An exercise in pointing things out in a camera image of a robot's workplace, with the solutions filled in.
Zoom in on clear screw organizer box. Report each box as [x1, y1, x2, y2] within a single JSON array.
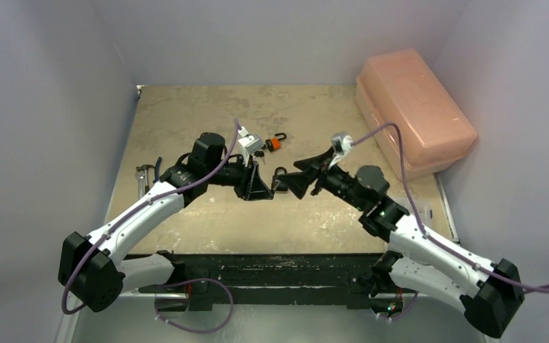
[[395, 196, 434, 227]]

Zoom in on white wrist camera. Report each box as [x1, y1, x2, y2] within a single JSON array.
[[237, 134, 264, 166], [328, 131, 354, 169]]

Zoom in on blue handled pliers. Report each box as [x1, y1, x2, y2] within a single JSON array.
[[153, 156, 162, 183]]

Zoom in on pink plastic storage box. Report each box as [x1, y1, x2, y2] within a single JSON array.
[[355, 49, 478, 179]]

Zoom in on small hammer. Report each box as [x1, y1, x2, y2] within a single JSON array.
[[135, 164, 154, 193]]

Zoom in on black head key pair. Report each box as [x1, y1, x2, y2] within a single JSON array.
[[253, 145, 267, 164]]

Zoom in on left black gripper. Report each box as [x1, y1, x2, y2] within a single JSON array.
[[206, 153, 272, 200]]

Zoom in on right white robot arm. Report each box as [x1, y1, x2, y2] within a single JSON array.
[[273, 149, 525, 339]]

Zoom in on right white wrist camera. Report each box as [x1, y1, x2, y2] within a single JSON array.
[[328, 131, 354, 169]]

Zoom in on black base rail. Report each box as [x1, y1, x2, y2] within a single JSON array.
[[138, 253, 398, 311]]

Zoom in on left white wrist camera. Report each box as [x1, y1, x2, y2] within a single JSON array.
[[237, 134, 264, 166]]

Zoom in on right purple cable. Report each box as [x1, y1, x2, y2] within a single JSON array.
[[350, 122, 549, 295]]

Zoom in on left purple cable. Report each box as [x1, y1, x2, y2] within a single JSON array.
[[61, 118, 242, 316]]

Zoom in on orange black padlock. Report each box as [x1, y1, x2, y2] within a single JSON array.
[[264, 132, 287, 152]]

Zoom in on steel wrench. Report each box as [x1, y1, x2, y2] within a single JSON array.
[[135, 169, 147, 199]]

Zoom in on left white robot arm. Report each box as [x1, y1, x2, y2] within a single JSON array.
[[58, 128, 274, 314]]

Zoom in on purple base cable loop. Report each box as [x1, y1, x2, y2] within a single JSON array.
[[154, 277, 234, 334]]

